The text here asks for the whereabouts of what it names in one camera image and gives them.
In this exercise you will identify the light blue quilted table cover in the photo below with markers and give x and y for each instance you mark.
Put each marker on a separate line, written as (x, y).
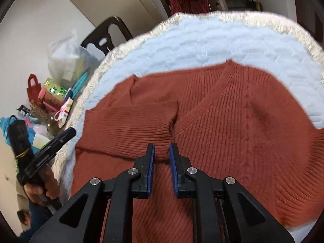
(202, 45)

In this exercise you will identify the rust red knit sweater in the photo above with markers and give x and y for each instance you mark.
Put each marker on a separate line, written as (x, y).
(227, 131)

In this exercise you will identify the white packet with pink ribbon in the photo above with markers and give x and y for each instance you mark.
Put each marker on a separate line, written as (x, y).
(65, 111)

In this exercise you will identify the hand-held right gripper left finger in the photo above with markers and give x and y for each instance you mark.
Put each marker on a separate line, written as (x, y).
(151, 167)

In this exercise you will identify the clear glass jar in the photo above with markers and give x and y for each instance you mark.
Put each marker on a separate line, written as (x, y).
(52, 125)

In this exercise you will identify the green foil gift box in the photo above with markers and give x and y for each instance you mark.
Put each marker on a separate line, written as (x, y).
(54, 89)

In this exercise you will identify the dark wooden chair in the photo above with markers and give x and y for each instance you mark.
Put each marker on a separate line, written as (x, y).
(107, 34)
(164, 2)

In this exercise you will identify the teal plastic sticks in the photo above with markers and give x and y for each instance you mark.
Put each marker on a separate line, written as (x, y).
(81, 81)

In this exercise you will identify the small red gift bag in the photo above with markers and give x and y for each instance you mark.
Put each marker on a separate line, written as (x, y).
(34, 88)

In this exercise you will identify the person's left forearm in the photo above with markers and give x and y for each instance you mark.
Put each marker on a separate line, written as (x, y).
(38, 219)

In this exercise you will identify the white plastic bag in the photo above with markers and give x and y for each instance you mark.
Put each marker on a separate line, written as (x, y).
(64, 60)

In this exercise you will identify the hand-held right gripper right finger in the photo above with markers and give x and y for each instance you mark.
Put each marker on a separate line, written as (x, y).
(173, 170)

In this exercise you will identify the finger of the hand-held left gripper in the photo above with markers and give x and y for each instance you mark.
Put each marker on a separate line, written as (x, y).
(64, 135)

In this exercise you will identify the person's left hand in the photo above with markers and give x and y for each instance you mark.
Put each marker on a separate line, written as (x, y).
(52, 184)

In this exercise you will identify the pink gift bag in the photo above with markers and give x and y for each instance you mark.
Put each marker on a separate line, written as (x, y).
(48, 101)

